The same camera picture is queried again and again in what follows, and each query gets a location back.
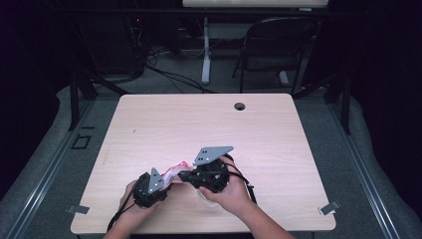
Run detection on black tape square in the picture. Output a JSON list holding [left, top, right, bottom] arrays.
[[70, 132, 93, 150]]

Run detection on white desk leg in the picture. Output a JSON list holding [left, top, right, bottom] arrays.
[[201, 16, 213, 85]]

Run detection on hand-held gripper black cable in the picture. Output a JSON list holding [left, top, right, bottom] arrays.
[[105, 184, 137, 233], [226, 162, 259, 204]]

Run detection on left hand-held gripper black cable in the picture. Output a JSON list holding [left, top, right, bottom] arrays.
[[105, 184, 137, 233]]

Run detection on person's right hand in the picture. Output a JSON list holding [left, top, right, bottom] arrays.
[[198, 154, 256, 217]]

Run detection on metal floor rail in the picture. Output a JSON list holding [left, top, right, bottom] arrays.
[[325, 102, 401, 239], [5, 99, 98, 239]]

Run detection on white desk foot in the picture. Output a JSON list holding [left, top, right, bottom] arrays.
[[278, 70, 291, 87]]

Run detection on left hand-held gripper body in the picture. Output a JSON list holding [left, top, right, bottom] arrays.
[[132, 167, 173, 209]]

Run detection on pink plastic bag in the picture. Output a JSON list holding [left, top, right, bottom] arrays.
[[160, 160, 195, 191]]

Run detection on black folding chair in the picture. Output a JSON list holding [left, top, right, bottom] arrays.
[[231, 16, 320, 96]]

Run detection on black metal frame stand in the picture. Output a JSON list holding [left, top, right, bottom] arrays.
[[293, 70, 353, 135], [67, 70, 131, 131]]

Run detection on right hand-held gripper black cable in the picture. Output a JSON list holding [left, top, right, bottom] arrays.
[[226, 162, 259, 204]]

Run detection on person's left hand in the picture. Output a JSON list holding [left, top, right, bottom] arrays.
[[118, 180, 161, 222]]

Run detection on black floor cables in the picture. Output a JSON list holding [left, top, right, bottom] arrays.
[[144, 46, 217, 95]]

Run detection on dark computer tower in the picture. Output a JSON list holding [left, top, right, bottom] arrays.
[[79, 15, 146, 77]]

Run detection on white desk top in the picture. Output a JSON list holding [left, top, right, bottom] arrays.
[[181, 0, 329, 9]]

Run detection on grey tape piece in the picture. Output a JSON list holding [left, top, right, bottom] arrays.
[[317, 199, 341, 216], [66, 204, 91, 215]]

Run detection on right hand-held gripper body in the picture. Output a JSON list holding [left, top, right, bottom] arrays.
[[188, 145, 235, 194]]

